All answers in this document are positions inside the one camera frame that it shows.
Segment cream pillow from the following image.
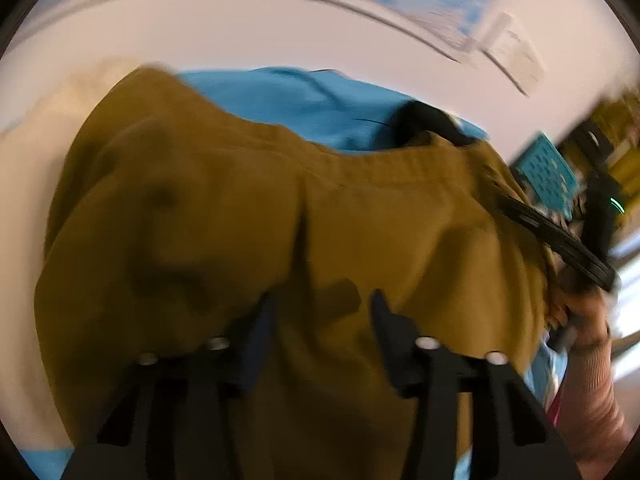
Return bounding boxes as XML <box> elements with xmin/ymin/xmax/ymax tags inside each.
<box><xmin>1</xmin><ymin>58</ymin><xmax>140</xmax><ymax>451</ymax></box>

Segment black garment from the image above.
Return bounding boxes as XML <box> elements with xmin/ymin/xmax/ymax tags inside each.
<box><xmin>383</xmin><ymin>101</ymin><xmax>475</xmax><ymax>148</ymax></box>

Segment blue floral bed sheet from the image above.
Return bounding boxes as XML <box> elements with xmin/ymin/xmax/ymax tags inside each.
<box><xmin>19</xmin><ymin>65</ymin><xmax>569</xmax><ymax>480</ymax></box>

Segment mustard olive jacket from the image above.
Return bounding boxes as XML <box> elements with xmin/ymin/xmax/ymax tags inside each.
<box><xmin>34</xmin><ymin>65</ymin><xmax>561</xmax><ymax>480</ymax></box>

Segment right forearm pink sleeve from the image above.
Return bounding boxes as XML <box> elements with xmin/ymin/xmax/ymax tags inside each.
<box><xmin>556</xmin><ymin>340</ymin><xmax>634</xmax><ymax>479</ymax></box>

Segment hanging yellow clothes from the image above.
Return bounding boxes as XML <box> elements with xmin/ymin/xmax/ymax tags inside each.
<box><xmin>559</xmin><ymin>86</ymin><xmax>639</xmax><ymax>200</ymax></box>

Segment white wall socket panel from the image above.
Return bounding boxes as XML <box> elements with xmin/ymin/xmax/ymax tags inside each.
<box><xmin>482</xmin><ymin>13</ymin><xmax>546</xmax><ymax>96</ymax></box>

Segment teal perforated plastic rack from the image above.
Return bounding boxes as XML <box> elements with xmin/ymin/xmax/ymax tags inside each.
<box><xmin>511</xmin><ymin>132</ymin><xmax>579</xmax><ymax>220</ymax></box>

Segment right hand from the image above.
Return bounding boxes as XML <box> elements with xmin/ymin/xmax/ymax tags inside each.
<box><xmin>547</xmin><ymin>283</ymin><xmax>611</xmax><ymax>354</ymax></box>

